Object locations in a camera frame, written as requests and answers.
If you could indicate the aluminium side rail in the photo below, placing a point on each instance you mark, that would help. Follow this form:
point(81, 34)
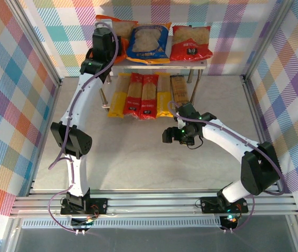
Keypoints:
point(254, 105)
point(55, 105)

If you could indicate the red pasta bag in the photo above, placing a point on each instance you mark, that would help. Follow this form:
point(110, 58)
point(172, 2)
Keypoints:
point(190, 44)

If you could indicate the two-tier metal shelf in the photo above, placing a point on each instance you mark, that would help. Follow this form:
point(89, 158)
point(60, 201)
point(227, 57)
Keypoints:
point(159, 66)

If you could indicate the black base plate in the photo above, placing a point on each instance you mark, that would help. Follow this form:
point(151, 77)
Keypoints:
point(100, 206)
point(209, 205)

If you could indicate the orange pasta bag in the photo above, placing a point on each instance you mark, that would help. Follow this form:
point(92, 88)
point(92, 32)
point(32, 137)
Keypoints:
point(123, 29)

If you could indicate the aluminium frame post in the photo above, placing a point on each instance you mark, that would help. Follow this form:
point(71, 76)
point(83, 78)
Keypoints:
point(33, 42)
point(267, 42)

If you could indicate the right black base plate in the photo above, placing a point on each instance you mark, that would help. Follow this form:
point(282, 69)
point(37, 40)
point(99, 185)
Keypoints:
point(209, 205)

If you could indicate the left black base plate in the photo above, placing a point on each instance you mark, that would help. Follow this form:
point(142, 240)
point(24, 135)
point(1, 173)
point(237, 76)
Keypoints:
point(100, 206)

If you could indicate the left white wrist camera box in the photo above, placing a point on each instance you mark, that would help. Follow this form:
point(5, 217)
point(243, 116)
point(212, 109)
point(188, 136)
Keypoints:
point(104, 25)

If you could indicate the blue macaroni bag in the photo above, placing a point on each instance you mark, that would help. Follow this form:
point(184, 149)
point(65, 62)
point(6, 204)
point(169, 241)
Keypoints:
point(148, 44)

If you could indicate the aluminium mounting rail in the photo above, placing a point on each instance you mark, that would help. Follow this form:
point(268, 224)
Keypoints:
point(151, 204)

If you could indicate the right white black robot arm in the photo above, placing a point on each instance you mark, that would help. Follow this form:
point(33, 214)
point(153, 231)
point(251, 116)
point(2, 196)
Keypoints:
point(225, 136)

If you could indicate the gold and blue spaghetti pack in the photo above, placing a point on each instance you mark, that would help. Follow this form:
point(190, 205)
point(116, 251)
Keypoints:
point(180, 89)

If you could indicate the slim yellow spaghetti pack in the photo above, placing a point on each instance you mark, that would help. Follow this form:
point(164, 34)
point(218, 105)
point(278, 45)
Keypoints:
point(115, 105)

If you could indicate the red spaghetti pack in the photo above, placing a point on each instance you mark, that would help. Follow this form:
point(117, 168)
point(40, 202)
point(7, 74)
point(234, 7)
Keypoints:
point(148, 105)
point(133, 105)

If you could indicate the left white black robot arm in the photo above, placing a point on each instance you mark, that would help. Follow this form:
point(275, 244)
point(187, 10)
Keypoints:
point(85, 97)

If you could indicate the right black circuit board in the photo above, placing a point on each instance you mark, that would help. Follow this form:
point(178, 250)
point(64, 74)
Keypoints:
point(228, 221)

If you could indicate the wide yellow spaghetti pack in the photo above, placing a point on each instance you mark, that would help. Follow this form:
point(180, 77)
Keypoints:
point(163, 105)

